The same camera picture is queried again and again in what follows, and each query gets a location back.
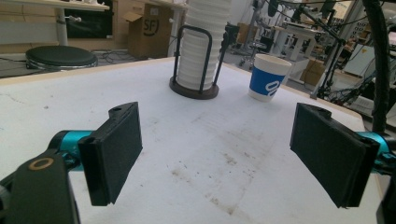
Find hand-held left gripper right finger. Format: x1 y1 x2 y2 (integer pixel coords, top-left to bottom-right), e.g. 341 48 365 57
290 103 381 209

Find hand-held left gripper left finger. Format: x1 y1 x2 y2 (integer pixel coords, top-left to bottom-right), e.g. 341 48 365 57
77 101 144 207

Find blue and white paper cup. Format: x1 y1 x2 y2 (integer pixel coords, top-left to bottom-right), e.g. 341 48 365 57
247 53 293 104

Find black wire lid holder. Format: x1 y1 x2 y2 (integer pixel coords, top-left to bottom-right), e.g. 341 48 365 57
168 24 231 101

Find stack of white cups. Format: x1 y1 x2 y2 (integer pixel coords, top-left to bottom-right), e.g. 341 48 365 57
177 0 233 91

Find small cardboard box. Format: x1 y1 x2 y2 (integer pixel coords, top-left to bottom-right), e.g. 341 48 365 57
300 58 327 87

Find black metal stand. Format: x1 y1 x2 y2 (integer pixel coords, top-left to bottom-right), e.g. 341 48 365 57
297 5 348 98

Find white cabinet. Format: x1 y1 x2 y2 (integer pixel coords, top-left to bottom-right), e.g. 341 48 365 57
343 43 376 77

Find black round stool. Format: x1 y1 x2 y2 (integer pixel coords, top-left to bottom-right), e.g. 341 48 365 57
24 45 99 71

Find large cardboard box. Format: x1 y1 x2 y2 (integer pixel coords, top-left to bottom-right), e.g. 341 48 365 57
122 2 174 61

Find white-framed desk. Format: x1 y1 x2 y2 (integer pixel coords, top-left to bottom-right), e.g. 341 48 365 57
0 0 111 48

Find thick black cable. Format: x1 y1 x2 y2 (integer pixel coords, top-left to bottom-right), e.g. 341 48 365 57
361 0 392 133

